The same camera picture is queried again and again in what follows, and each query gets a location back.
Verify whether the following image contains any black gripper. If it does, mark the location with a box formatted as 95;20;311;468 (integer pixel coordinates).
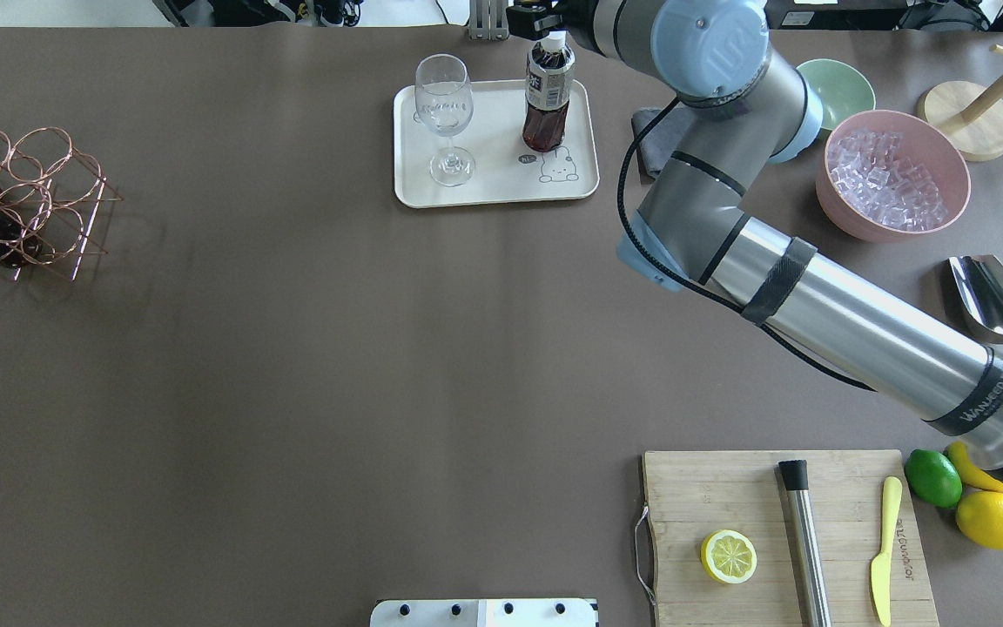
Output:
506;0;598;52

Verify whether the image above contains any copper wire bottle basket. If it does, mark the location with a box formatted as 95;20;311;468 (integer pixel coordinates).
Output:
0;126;125;281

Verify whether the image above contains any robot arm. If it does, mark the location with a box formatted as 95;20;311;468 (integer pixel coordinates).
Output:
507;1;1003;481

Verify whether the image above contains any clear wine glass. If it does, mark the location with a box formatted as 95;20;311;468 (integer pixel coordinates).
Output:
414;53;476;187

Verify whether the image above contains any cream rabbit tray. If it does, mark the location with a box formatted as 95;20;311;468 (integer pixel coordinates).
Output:
393;79;600;209

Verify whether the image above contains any grey folded cloth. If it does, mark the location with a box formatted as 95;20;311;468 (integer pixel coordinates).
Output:
638;104;694;179

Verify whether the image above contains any green bowl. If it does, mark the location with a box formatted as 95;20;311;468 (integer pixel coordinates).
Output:
797;58;877;135

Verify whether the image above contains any pink bowl of ice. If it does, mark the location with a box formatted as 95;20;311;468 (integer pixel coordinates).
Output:
815;110;972;243

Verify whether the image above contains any wooden mug tree stand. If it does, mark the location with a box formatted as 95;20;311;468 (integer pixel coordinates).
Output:
917;44;1003;162

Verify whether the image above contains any steel ice scoop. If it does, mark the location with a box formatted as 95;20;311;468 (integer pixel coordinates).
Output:
947;254;1003;344

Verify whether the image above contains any bamboo cutting board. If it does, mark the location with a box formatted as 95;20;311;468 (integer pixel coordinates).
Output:
641;449;904;626

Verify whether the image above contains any half lemon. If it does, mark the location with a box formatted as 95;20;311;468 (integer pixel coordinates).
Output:
700;529;757;584

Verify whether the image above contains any green lime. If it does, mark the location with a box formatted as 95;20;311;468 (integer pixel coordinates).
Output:
904;448;963;509

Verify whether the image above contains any steel muddler black tip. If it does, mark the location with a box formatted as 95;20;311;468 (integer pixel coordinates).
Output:
777;459;833;626

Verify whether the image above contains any yellow lemon far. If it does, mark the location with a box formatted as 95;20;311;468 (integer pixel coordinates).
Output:
945;441;1003;493

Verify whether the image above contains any yellow lemon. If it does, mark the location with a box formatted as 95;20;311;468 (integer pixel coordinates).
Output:
954;491;1003;550
945;441;1003;493

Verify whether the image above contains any yellow plastic knife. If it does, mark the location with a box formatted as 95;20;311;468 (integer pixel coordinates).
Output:
869;475;903;626

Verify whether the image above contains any yellow lemon near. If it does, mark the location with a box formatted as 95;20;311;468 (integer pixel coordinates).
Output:
954;491;1003;550

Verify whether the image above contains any aluminium frame post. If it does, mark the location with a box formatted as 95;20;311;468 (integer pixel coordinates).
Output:
466;0;512;41

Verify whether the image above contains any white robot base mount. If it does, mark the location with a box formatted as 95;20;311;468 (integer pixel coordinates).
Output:
369;597;600;626

